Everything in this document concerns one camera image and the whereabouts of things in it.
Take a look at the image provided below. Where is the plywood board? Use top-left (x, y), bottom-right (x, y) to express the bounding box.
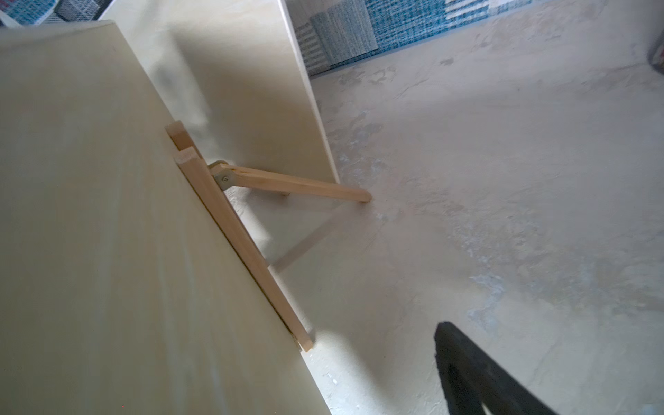
top-left (1, 22), bottom-right (328, 414)
top-left (103, 1), bottom-right (339, 183)

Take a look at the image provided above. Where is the clear jar of pencils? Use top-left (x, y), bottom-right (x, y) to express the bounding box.
top-left (648, 43), bottom-right (664, 74)

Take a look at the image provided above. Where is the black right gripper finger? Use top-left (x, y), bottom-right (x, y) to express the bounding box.
top-left (434, 322), bottom-right (553, 414)

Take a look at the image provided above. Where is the wooden tabletop easel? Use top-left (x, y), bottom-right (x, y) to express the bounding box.
top-left (165, 121), bottom-right (373, 352)

